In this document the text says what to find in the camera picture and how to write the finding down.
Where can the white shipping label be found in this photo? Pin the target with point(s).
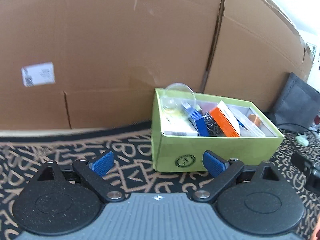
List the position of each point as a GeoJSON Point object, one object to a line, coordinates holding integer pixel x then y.
{"type": "Point", "coordinates": [38, 74]}

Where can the blue square plastic jar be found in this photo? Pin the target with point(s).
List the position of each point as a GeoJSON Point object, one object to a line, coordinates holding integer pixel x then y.
{"type": "Point", "coordinates": [196, 119]}

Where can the steel wool scrubber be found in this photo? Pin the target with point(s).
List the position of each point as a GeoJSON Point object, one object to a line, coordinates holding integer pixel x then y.
{"type": "Point", "coordinates": [213, 128]}

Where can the large brown cardboard box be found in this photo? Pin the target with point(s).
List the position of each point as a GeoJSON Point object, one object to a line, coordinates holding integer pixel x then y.
{"type": "Point", "coordinates": [110, 55]}

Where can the orange white box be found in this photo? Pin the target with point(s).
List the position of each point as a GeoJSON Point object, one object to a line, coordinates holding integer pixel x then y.
{"type": "Point", "coordinates": [226, 120]}

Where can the tall small brown box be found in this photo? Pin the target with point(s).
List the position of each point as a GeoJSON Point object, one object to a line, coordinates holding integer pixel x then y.
{"type": "Point", "coordinates": [255, 119]}

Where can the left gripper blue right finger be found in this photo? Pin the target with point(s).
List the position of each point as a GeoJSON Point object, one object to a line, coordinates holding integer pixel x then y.
{"type": "Point", "coordinates": [213, 163]}

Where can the light green cardboard box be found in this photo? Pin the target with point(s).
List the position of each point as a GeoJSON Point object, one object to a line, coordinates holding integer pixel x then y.
{"type": "Point", "coordinates": [172, 153]}

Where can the white barcode carton box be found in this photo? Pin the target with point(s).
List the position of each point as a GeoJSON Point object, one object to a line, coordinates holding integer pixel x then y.
{"type": "Point", "coordinates": [175, 123]}

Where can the clear plastic cup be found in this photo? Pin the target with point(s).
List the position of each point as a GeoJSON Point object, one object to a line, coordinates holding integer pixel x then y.
{"type": "Point", "coordinates": [175, 95]}

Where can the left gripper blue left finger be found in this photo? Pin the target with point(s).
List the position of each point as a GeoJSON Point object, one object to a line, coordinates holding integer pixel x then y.
{"type": "Point", "coordinates": [102, 164]}

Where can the dark grey fabric bag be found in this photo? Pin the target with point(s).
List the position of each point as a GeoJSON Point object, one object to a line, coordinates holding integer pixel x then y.
{"type": "Point", "coordinates": [296, 107]}

